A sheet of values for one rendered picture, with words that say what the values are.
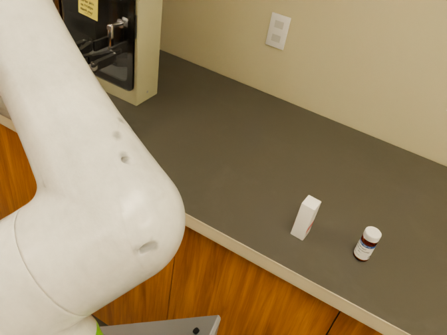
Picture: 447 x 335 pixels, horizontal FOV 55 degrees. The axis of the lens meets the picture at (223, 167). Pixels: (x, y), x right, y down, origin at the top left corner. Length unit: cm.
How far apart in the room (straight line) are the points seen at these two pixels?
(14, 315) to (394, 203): 105
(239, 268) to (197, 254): 13
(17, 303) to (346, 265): 78
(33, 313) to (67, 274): 5
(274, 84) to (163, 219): 126
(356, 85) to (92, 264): 124
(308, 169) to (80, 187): 95
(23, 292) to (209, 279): 84
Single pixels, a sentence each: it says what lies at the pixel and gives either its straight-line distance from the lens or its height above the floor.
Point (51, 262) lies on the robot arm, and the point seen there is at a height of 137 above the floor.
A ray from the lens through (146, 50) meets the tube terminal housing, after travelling 136.
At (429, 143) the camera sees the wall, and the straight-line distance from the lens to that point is 156.
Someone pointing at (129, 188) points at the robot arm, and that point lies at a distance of 40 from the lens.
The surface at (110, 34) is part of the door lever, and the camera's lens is 129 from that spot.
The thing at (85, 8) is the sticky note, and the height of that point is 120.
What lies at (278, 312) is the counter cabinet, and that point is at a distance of 117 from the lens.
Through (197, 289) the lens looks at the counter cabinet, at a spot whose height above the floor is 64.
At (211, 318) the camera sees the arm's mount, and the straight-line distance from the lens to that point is 57.
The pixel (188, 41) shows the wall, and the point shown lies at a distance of 175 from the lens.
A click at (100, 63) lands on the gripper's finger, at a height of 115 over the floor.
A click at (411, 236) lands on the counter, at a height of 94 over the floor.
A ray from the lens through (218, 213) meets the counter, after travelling 107.
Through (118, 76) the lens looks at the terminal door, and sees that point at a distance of 140.
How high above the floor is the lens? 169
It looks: 39 degrees down
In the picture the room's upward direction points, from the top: 11 degrees clockwise
